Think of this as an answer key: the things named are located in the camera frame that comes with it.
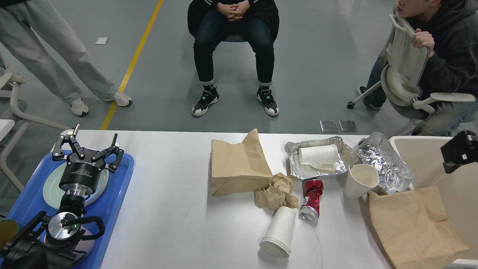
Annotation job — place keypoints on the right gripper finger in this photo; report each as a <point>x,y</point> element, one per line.
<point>460,150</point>

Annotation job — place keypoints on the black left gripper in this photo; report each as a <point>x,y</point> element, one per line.
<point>81,173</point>

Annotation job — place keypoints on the green plate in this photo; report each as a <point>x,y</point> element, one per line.
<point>52,194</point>

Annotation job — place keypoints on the pink mug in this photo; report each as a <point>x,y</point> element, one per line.
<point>87,244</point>

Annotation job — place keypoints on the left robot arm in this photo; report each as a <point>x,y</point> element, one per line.
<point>52,242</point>

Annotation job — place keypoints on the pink plate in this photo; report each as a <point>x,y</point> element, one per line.
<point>96,195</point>

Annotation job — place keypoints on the beige plastic bin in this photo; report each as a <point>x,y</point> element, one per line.
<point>458,190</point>

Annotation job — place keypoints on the blue plastic tray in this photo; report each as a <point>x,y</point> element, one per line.
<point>107,206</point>

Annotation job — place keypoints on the crumpled aluminium foil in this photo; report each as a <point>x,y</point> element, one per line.
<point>394,173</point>

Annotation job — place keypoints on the white office chair right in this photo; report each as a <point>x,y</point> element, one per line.
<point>401,76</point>

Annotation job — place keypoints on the flat brown paper bag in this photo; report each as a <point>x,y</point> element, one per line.
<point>415,230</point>

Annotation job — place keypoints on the dark teal cup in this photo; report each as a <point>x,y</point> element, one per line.
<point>8,229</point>

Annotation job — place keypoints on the upright white paper cup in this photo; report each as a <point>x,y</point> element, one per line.
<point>361,179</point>

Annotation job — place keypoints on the floor socket plate right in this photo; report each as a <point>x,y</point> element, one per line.
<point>347,126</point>

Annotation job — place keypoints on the floor socket plate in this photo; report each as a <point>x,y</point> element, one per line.
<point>347,126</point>
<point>328,126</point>

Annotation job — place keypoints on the seated person on right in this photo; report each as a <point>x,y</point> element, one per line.
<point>449,29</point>

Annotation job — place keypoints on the paper cup in foil tray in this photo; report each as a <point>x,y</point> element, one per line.
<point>320,157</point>

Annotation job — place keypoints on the floor socket plate left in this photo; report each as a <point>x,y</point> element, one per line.
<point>328,126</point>

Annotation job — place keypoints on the aluminium foil tray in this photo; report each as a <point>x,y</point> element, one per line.
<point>347,157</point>

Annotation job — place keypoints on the crushed red can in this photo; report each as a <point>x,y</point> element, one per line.
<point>312,191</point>

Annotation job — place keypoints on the large brown paper bag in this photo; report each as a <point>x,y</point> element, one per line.
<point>237,168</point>

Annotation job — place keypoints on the chair under middle person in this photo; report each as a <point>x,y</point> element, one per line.
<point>234,38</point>

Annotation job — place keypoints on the seated person dark jeans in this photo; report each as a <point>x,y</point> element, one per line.
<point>211,21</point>

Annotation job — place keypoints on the crumpled brown paper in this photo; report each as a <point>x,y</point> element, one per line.
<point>277,193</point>

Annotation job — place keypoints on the lying white paper cup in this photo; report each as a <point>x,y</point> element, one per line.
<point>278,237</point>

